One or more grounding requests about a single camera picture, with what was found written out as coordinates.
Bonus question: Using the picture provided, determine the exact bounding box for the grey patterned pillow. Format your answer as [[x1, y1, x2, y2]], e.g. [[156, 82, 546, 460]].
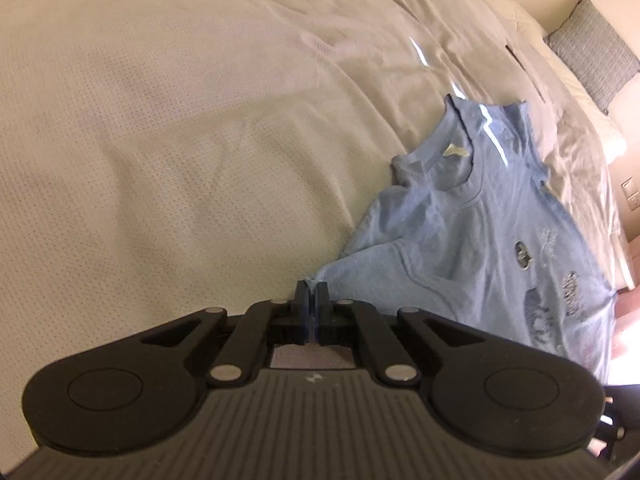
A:
[[544, 0, 639, 115]]

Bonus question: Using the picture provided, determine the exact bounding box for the light blue t-shirt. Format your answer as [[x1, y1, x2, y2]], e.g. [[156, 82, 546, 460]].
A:
[[314, 96, 616, 379]]

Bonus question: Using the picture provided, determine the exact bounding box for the white bed sheet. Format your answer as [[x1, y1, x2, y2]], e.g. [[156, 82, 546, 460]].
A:
[[1, 0, 629, 470]]

